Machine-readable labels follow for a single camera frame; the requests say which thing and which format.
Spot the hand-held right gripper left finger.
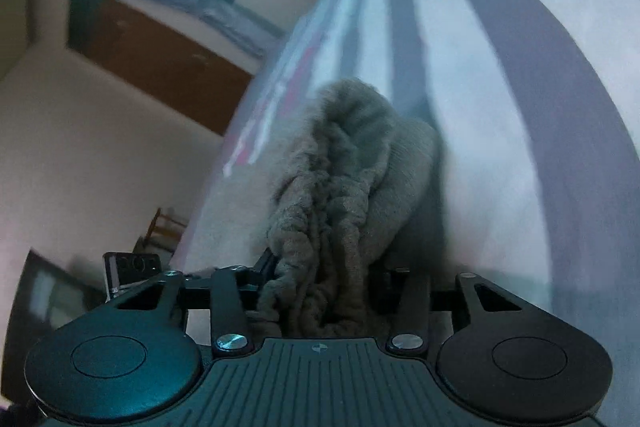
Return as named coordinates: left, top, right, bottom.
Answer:
left=115, top=249, right=278, bottom=355

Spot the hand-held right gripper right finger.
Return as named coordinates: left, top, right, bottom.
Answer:
left=370, top=267, right=521, bottom=357

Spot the grey-green towel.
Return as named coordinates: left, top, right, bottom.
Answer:
left=247, top=77, right=443, bottom=340

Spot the wooden chair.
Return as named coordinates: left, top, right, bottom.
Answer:
left=135, top=207, right=188, bottom=253

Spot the black phone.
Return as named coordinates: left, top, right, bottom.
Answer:
left=102, top=251, right=161, bottom=303

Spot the grey white striped bed sheet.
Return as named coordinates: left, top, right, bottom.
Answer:
left=172, top=0, right=640, bottom=427

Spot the dark framed panel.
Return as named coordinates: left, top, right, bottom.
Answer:
left=0, top=249, right=108, bottom=408

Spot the brown wooden cabinet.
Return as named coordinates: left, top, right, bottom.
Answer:
left=67, top=0, right=253, bottom=138

